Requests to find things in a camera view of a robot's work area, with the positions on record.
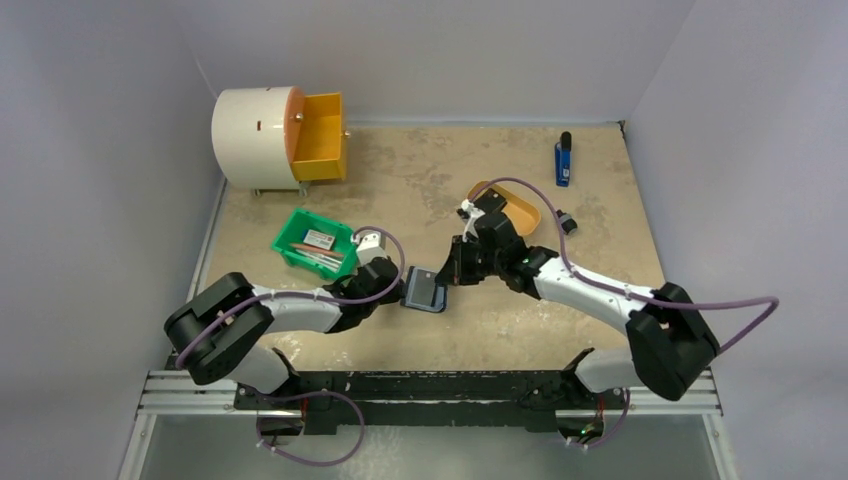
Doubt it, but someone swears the blue leather card holder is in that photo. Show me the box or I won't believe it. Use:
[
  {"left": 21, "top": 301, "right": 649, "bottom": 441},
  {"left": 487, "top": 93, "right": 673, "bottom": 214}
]
[{"left": 400, "top": 266, "right": 447, "bottom": 314}]

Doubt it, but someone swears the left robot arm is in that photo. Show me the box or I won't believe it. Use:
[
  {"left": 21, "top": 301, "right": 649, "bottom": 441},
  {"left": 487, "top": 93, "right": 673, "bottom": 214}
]
[{"left": 164, "top": 257, "right": 404, "bottom": 409}]

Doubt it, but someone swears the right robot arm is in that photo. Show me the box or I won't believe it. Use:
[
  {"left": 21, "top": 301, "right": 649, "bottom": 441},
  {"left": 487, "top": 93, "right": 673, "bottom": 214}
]
[{"left": 435, "top": 213, "right": 719, "bottom": 407}]

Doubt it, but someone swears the tan oval tray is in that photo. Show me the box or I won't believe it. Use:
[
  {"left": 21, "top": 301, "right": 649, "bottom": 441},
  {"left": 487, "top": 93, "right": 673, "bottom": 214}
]
[{"left": 467, "top": 181, "right": 541, "bottom": 236}]

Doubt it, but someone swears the small black cylinder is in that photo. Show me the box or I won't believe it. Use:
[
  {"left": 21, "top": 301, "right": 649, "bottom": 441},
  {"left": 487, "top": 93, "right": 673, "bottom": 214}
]
[{"left": 556, "top": 210, "right": 578, "bottom": 235}]

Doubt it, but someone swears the green plastic bin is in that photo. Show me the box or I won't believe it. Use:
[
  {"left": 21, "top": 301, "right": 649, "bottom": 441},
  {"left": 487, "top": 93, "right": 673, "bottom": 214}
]
[{"left": 271, "top": 208, "right": 357, "bottom": 280}]

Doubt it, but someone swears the blue black stapler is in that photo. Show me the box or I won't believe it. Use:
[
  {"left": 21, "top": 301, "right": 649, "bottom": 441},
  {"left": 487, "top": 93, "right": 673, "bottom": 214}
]
[{"left": 554, "top": 131, "right": 572, "bottom": 187}]

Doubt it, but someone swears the orange drawer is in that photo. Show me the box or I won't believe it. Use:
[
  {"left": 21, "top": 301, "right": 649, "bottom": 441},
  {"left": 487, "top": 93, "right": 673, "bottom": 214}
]
[{"left": 291, "top": 92, "right": 348, "bottom": 182}]

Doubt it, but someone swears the white cylindrical drawer cabinet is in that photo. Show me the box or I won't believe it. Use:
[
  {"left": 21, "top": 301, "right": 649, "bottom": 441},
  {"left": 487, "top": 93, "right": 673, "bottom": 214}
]
[{"left": 211, "top": 86, "right": 305, "bottom": 190}]

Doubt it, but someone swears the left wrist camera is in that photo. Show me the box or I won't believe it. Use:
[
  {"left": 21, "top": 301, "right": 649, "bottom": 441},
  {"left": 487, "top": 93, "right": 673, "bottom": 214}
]
[{"left": 352, "top": 230, "right": 387, "bottom": 266}]

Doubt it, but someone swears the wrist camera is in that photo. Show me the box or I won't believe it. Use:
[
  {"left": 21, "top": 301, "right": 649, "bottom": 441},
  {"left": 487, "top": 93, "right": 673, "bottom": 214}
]
[
  {"left": 352, "top": 230, "right": 387, "bottom": 266},
  {"left": 457, "top": 199, "right": 486, "bottom": 242}
]

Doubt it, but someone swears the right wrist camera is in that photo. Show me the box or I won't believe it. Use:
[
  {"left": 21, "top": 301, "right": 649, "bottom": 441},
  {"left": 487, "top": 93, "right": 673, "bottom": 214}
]
[{"left": 457, "top": 199, "right": 486, "bottom": 242}]

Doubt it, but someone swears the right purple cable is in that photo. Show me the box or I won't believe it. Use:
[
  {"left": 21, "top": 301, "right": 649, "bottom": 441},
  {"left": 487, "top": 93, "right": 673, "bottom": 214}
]
[{"left": 466, "top": 176, "right": 780, "bottom": 452}]

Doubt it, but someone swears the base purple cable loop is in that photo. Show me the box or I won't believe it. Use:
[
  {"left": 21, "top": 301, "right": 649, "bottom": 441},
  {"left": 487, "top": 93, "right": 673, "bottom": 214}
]
[{"left": 254, "top": 388, "right": 369, "bottom": 469}]

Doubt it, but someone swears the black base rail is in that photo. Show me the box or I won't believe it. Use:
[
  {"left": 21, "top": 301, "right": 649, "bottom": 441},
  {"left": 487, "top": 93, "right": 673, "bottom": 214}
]
[{"left": 235, "top": 370, "right": 625, "bottom": 436}]

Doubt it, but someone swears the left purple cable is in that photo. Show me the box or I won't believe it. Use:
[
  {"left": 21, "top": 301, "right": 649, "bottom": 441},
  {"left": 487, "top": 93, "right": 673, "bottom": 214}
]
[{"left": 174, "top": 225, "right": 407, "bottom": 371}]

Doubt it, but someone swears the aluminium frame rail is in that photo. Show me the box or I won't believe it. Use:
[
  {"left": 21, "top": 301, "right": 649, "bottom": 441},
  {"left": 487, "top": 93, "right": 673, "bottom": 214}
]
[{"left": 137, "top": 370, "right": 299, "bottom": 418}]

